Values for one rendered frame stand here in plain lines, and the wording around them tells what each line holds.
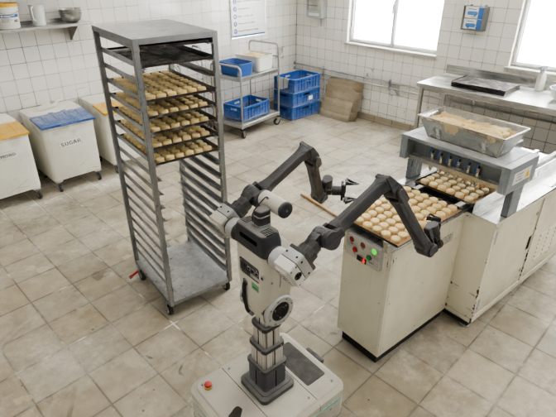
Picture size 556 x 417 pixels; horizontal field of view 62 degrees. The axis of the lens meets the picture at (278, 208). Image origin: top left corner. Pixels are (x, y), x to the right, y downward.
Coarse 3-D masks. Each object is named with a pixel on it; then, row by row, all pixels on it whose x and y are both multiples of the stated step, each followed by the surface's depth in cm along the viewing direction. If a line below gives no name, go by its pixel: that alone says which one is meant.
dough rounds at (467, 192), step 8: (432, 176) 299; (440, 176) 303; (448, 176) 299; (424, 184) 294; (432, 184) 290; (440, 184) 293; (448, 184) 290; (456, 184) 294; (464, 184) 291; (472, 184) 294; (448, 192) 281; (456, 192) 280; (464, 192) 280; (472, 192) 283; (480, 192) 280; (488, 192) 284; (472, 200) 273
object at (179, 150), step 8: (128, 136) 299; (136, 144) 290; (184, 144) 291; (192, 144) 287; (200, 144) 286; (144, 152) 279; (160, 152) 277; (168, 152) 275; (176, 152) 276; (184, 152) 280; (192, 152) 276; (160, 160) 265; (168, 160) 269
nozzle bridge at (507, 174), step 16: (400, 144) 299; (416, 144) 299; (432, 144) 280; (448, 144) 279; (416, 160) 297; (464, 160) 276; (480, 160) 259; (496, 160) 258; (512, 160) 258; (528, 160) 258; (464, 176) 274; (480, 176) 270; (496, 176) 263; (512, 176) 251; (528, 176) 265; (496, 192) 257; (512, 192) 261; (512, 208) 269
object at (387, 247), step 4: (548, 156) 334; (552, 156) 335; (540, 160) 329; (544, 160) 329; (548, 160) 333; (552, 160) 338; (540, 164) 327; (544, 164) 332; (536, 168) 324; (456, 204) 271; (460, 204) 271; (464, 204) 273; (468, 204) 277; (464, 208) 275; (460, 212) 273; (384, 244) 236; (388, 244) 234; (384, 248) 237; (388, 248) 236; (392, 248) 239; (388, 252) 237
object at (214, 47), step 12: (216, 36) 252; (216, 48) 255; (216, 60) 258; (216, 72) 261; (216, 84) 264; (216, 96) 267; (216, 108) 272; (228, 240) 316; (228, 252) 321; (228, 264) 325; (228, 276) 330
